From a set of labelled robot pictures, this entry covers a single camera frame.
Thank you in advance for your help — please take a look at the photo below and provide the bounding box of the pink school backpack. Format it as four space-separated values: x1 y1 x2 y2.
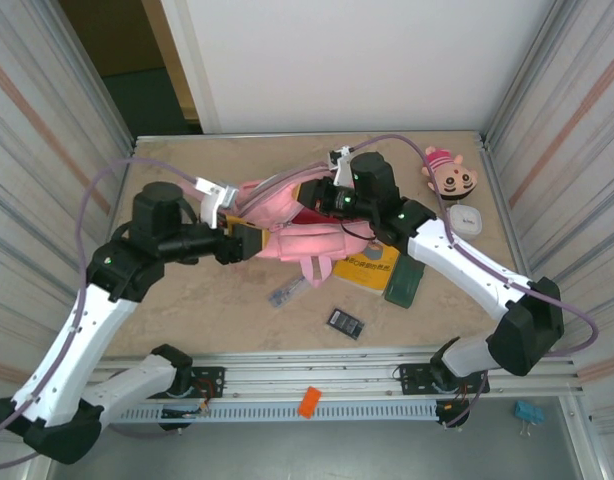
225 169 388 290

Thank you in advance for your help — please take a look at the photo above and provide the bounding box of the yellow paperback book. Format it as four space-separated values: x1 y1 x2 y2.
333 244 402 297

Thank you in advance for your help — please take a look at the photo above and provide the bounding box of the green translucent pencil case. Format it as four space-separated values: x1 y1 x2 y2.
384 258 427 306

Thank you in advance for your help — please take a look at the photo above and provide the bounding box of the clear pack with blue tools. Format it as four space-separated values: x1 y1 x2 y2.
266 275 308 307

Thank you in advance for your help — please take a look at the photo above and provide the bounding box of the plush doll in pink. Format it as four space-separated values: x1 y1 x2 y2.
419 144 479 204

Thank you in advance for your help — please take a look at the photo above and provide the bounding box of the white rounded square box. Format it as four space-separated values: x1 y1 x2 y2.
446 203 485 239

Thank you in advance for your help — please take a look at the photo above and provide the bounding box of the black flat packet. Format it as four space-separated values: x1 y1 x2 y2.
325 307 367 343

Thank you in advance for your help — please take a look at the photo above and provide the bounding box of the tan wooden door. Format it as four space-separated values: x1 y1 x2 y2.
140 0 198 122

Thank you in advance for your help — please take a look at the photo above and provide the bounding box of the orange plastic block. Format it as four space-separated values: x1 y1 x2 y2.
296 385 323 419

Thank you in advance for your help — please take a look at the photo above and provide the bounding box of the blue binder clip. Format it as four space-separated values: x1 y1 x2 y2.
514 399 546 440

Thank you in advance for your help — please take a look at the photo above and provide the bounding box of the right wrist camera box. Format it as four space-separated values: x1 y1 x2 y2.
326 144 357 187

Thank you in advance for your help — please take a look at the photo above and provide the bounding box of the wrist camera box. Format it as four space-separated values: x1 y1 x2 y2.
195 175 239 229
326 144 357 187

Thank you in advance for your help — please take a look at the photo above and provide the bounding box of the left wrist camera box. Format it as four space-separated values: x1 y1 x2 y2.
195 175 239 229

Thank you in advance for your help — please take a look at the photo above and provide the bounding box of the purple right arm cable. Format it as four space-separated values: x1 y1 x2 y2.
351 133 599 431

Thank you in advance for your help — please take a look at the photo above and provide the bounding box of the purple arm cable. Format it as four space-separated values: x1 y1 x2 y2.
0 157 228 471
351 133 599 431

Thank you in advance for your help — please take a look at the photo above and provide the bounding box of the aluminium back rail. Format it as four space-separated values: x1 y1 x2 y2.
131 130 488 146

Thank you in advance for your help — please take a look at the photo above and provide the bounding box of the aluminium rail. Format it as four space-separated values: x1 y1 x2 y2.
86 349 586 404
131 130 488 146

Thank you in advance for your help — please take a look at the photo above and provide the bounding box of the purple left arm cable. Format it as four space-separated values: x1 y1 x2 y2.
0 157 228 471

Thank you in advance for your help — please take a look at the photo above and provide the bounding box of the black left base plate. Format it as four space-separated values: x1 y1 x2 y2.
186 366 227 400

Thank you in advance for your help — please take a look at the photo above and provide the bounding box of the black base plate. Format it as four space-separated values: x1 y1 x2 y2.
186 366 227 400
397 360 490 397

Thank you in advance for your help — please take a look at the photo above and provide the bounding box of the aluminium front rail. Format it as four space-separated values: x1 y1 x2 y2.
86 349 586 404

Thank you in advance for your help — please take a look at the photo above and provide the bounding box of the white door frame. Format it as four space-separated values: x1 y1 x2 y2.
160 0 221 135

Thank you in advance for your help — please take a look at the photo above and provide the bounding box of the white slotted cable tray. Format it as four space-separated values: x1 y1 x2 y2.
106 403 438 425

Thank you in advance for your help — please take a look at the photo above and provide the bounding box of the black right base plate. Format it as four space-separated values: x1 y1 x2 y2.
397 360 490 397

